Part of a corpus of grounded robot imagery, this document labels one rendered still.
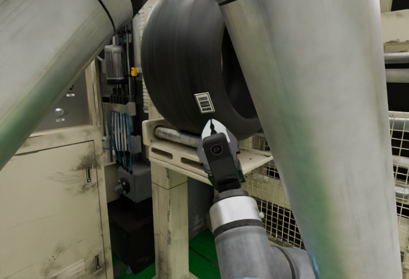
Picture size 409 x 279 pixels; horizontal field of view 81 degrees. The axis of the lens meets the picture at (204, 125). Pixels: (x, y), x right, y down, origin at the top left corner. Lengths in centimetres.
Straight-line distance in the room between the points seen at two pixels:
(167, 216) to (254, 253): 82
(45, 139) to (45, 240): 41
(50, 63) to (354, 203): 23
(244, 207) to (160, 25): 53
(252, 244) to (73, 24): 36
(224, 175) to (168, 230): 81
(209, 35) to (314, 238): 52
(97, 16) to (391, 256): 30
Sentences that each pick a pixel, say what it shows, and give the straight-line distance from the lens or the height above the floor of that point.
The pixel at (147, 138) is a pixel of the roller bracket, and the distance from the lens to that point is 95.
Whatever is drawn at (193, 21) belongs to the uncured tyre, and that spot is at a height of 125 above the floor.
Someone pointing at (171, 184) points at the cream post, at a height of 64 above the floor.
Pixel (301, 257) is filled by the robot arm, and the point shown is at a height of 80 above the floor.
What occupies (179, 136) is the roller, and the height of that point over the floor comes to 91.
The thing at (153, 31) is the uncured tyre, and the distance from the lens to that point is 75.
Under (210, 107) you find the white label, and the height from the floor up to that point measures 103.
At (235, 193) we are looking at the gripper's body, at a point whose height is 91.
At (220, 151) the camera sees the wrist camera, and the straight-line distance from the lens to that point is 43.
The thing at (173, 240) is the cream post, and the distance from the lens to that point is 128.
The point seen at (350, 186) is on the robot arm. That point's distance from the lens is 19.
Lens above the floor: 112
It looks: 11 degrees down
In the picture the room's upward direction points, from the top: straight up
